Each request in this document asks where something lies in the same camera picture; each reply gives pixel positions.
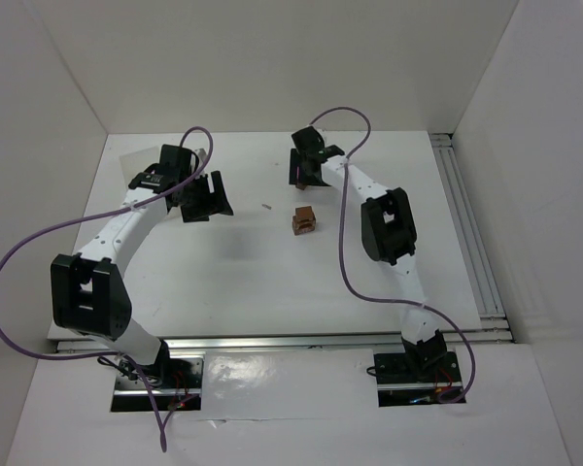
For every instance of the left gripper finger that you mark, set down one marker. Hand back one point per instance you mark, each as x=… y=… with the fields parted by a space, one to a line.
x=217 y=200
x=196 y=213

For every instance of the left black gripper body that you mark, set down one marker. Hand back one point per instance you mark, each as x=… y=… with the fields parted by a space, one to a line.
x=200 y=195

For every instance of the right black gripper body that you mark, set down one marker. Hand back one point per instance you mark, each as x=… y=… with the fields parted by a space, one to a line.
x=300 y=170

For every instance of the white cardboard box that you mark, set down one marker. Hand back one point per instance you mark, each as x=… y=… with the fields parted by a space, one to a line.
x=133 y=163

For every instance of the brown wood block long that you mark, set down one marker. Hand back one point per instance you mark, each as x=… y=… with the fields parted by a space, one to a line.
x=303 y=225

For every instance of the brown wood block notched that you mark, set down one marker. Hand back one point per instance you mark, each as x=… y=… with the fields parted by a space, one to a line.
x=301 y=232

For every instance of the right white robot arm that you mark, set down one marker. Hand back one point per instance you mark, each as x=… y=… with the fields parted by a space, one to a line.
x=387 y=233

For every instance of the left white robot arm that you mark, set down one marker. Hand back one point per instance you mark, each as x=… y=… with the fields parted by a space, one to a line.
x=87 y=289

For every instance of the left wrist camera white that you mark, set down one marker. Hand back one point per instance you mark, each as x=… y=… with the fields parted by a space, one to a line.
x=201 y=154

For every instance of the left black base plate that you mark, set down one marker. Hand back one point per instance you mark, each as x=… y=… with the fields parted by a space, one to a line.
x=180 y=375

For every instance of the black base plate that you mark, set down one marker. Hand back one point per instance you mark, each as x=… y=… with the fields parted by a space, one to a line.
x=180 y=375
x=396 y=368

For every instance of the aluminium front rail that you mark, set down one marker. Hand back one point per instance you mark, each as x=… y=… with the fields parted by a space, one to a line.
x=282 y=342

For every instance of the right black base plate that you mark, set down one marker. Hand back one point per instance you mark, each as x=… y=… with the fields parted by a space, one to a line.
x=396 y=368

